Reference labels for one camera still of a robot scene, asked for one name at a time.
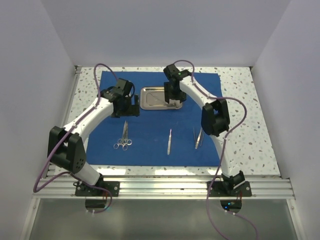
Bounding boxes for silver instrument tray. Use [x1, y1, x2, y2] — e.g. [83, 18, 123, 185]
[140, 86, 183, 111]

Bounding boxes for steel surgical forceps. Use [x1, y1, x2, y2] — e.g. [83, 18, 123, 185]
[113, 125, 124, 150]

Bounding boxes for steel surgical scissors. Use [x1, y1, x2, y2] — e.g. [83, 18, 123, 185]
[123, 121, 132, 146]

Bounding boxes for steel hemostat clamp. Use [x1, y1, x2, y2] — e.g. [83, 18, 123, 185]
[121, 121, 129, 151]

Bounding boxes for blue surgical drape cloth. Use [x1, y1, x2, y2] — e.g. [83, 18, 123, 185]
[86, 71, 235, 167]

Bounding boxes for steel scalpel handle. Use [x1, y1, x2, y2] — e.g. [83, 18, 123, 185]
[168, 100, 182, 109]
[167, 129, 172, 155]

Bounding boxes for thin steel tweezers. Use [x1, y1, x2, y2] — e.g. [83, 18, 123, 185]
[199, 129, 205, 147]
[193, 127, 197, 145]

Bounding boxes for broad steel tweezers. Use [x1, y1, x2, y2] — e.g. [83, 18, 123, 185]
[194, 128, 203, 149]

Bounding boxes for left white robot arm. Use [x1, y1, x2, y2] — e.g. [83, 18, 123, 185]
[48, 78, 140, 197]

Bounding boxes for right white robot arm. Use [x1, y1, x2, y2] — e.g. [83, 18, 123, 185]
[163, 64, 247, 197]

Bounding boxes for aluminium left side rail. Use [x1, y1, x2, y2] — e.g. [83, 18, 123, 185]
[54, 65, 82, 127]

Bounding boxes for aluminium rail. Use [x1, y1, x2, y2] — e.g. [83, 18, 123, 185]
[54, 65, 82, 127]
[32, 175, 295, 200]

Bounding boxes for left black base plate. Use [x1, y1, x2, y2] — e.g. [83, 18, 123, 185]
[73, 180, 120, 197]

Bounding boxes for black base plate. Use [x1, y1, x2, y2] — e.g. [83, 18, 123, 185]
[206, 177, 252, 198]
[73, 180, 120, 197]

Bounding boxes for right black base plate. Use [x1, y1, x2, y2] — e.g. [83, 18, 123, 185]
[206, 177, 252, 198]

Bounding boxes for aluminium front rail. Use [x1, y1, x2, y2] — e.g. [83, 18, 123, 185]
[32, 175, 295, 200]

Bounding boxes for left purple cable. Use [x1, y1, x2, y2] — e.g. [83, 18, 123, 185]
[33, 63, 120, 214]

